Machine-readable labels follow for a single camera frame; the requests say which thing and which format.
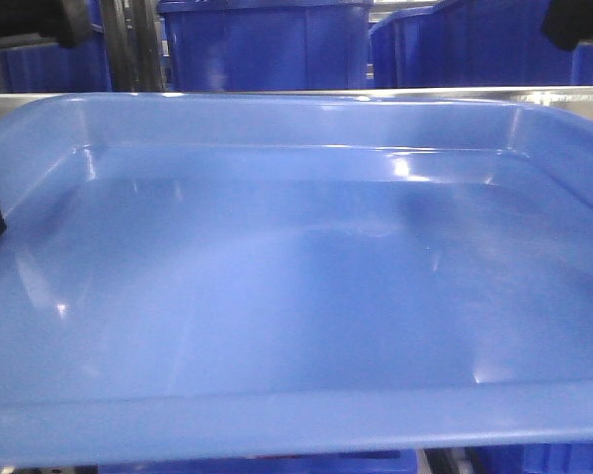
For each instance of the blue bin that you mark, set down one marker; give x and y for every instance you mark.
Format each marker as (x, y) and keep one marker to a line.
(388, 461)
(473, 44)
(53, 69)
(566, 457)
(218, 46)

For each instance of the upper right blue bin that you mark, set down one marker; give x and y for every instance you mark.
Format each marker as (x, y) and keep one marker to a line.
(473, 44)

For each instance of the upper left blue bin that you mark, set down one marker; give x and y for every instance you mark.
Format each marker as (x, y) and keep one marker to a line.
(53, 69)

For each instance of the blue plastic tray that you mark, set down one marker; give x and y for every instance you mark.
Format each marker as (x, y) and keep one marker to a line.
(208, 276)

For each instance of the stainless steel shelf beam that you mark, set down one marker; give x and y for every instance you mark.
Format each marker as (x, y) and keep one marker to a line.
(574, 99)

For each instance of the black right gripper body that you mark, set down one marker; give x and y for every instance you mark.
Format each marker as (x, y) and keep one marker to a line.
(567, 23)

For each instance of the lower right front blue bin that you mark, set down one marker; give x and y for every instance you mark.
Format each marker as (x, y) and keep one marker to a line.
(566, 457)

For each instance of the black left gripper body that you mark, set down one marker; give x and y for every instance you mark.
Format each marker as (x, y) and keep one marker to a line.
(66, 23)

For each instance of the upper middle blue bin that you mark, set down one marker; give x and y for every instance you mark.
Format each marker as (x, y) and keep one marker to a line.
(218, 46)

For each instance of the dark vertical shelf posts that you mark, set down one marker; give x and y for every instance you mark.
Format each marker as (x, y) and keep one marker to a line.
(132, 39)

